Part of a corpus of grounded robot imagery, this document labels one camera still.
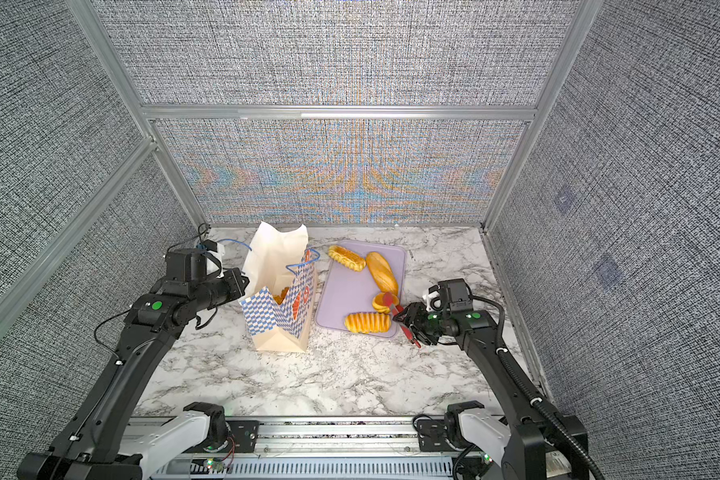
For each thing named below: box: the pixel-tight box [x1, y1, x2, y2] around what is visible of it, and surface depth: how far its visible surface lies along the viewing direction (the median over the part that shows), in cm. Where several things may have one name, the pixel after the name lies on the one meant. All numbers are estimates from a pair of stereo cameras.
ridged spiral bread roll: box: [344, 312, 392, 334], surface depth 91 cm
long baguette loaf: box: [366, 251, 399, 295], surface depth 102 cm
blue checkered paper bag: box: [238, 222, 321, 353], surface depth 84 cm
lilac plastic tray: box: [316, 241, 406, 338], surface depth 102 cm
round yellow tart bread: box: [372, 292, 399, 313], surface depth 93 cm
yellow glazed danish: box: [328, 245, 367, 273], surface depth 106 cm
